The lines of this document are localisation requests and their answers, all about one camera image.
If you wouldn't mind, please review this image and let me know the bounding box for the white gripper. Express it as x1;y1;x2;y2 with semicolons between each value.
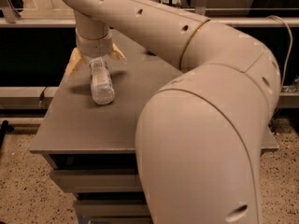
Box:
64;31;127;77

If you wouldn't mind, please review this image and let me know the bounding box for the clear plastic water bottle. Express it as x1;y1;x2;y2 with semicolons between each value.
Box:
89;57;115;105

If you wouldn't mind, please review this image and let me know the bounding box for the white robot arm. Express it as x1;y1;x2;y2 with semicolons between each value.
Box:
63;0;280;224

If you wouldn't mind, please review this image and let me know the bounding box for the grey drawer cabinet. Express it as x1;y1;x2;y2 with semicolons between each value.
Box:
29;27;279;224

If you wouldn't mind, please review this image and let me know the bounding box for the upper grey drawer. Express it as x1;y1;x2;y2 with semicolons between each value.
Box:
50;169;142;193

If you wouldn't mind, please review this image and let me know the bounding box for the grey drawer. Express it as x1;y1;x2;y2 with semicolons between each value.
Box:
74;201;150;217
50;169;142;193

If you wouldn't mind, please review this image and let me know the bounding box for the lower grey drawer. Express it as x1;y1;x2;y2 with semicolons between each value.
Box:
74;201;150;217

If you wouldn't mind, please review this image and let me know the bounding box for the grey metal railing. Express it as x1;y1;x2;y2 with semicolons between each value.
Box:
0;0;299;28

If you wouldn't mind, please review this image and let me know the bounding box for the black cable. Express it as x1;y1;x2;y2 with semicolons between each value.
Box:
38;86;50;110

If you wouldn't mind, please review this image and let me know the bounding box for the white cable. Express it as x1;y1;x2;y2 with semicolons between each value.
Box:
266;14;294;123

